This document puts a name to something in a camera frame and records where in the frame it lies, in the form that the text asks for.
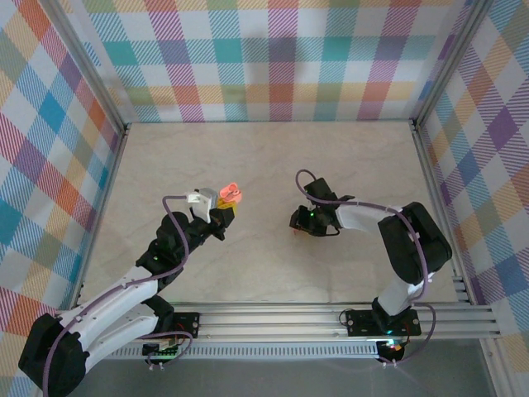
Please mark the pink earbud charging case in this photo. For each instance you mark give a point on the pink earbud charging case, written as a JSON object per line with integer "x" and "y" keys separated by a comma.
{"x": 231, "y": 193}

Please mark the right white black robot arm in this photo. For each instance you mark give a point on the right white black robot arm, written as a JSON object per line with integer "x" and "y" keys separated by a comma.
{"x": 413, "y": 244}

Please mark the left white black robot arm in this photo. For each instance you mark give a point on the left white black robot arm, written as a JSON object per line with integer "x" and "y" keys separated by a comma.
{"x": 111, "y": 293}

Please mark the small black mounting plate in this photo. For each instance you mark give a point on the small black mounting plate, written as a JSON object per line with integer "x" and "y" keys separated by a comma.
{"x": 188, "y": 324}

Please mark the green circuit board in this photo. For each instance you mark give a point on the green circuit board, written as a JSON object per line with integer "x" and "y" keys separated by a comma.
{"x": 161, "y": 349}

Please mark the wide black mounting plate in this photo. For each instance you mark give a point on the wide black mounting plate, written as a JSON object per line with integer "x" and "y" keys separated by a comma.
{"x": 359, "y": 322}

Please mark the small lit circuit board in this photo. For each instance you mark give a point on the small lit circuit board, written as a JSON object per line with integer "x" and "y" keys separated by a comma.
{"x": 390, "y": 345}

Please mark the aluminium frame side rail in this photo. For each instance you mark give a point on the aluminium frame side rail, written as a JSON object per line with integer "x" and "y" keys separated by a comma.
{"x": 117, "y": 159}
{"x": 425, "y": 165}

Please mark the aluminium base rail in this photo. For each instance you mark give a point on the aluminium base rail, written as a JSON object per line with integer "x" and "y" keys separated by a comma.
{"x": 268, "y": 318}

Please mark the grey metal base plate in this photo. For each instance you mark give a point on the grey metal base plate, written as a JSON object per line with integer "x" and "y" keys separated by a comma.
{"x": 268, "y": 378}

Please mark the aluminium frame post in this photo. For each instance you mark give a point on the aluminium frame post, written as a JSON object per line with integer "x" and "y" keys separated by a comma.
{"x": 91, "y": 70}
{"x": 450, "y": 66}

